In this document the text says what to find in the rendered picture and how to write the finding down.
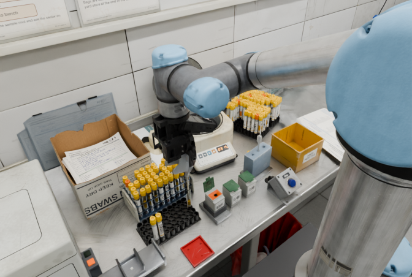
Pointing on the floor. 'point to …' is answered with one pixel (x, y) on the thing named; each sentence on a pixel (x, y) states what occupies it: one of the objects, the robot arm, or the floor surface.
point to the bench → (295, 97)
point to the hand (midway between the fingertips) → (186, 168)
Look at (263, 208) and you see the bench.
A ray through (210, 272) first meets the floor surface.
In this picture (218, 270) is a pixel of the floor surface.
